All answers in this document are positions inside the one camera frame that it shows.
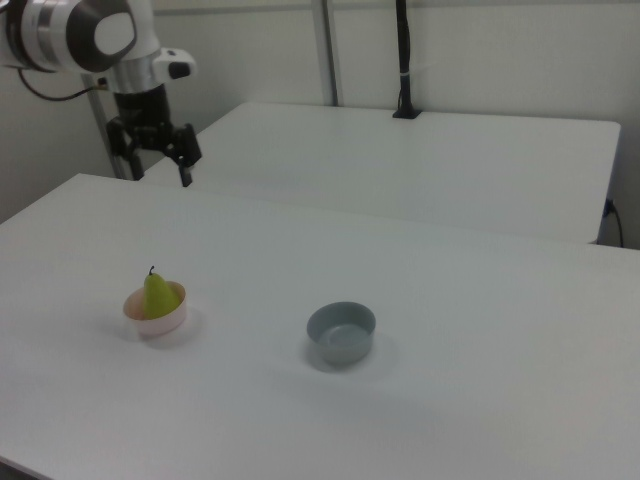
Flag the pink plastic bowl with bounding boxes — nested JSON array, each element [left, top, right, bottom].
[[122, 280, 191, 338]]

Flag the black camera pole with base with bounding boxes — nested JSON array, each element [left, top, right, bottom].
[[391, 0, 424, 121]]

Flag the white side table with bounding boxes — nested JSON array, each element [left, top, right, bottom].
[[142, 101, 623, 246]]

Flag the black wall socket cable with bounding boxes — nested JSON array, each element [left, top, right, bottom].
[[604, 198, 627, 248]]

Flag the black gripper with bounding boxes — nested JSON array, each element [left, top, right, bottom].
[[105, 83, 203, 189]]

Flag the aluminium wall frame post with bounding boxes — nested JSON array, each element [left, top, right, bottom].
[[311, 0, 347, 108]]

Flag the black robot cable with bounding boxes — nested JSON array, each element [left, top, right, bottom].
[[18, 66, 109, 102]]

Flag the green pear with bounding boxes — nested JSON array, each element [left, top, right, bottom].
[[143, 265, 182, 322]]

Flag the grey plastic bowl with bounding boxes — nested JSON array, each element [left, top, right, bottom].
[[305, 300, 378, 366]]

